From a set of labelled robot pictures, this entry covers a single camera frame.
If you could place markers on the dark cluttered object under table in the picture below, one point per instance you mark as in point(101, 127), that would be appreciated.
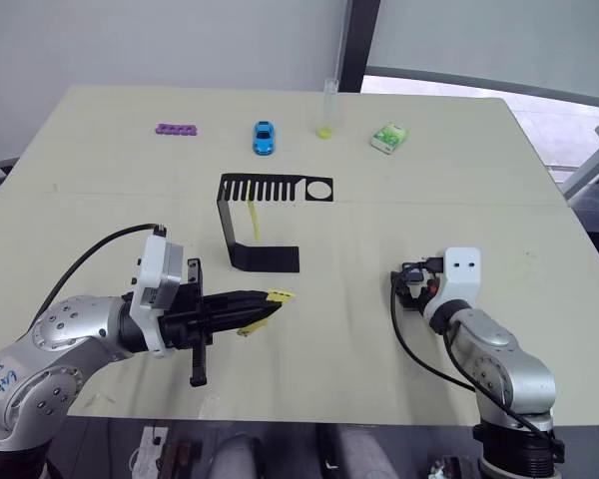
point(451, 469)

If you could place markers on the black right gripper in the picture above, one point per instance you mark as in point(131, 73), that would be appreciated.
point(410, 297)

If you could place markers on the clear tube with yellow cap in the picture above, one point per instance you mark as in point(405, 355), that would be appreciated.
point(329, 107)

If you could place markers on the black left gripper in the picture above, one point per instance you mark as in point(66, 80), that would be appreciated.
point(184, 324)

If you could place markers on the dark brown object under table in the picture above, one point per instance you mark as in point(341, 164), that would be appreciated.
point(179, 459)

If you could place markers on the white side table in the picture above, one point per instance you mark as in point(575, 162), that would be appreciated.
point(596, 154)

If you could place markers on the purple toy block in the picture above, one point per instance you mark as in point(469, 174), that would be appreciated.
point(176, 130)

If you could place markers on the black metal watch stand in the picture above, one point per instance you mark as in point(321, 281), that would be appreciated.
point(264, 258)

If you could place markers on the white power strip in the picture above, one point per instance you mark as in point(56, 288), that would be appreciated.
point(147, 446)

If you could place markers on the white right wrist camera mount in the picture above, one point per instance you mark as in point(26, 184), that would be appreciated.
point(461, 279)

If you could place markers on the dark vertical pillar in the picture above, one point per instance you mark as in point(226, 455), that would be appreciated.
point(364, 45)

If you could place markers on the blue toy car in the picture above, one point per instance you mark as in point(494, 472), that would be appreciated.
point(264, 139)

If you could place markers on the green and white small box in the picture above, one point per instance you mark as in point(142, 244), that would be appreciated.
point(389, 137)

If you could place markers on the dark window frame bar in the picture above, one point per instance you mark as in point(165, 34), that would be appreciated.
point(479, 82)

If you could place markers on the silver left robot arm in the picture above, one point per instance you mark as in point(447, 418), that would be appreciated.
point(70, 324)

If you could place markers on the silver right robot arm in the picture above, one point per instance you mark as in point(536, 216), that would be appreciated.
point(509, 369)

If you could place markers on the grey rounded shape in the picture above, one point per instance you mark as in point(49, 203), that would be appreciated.
point(239, 459)

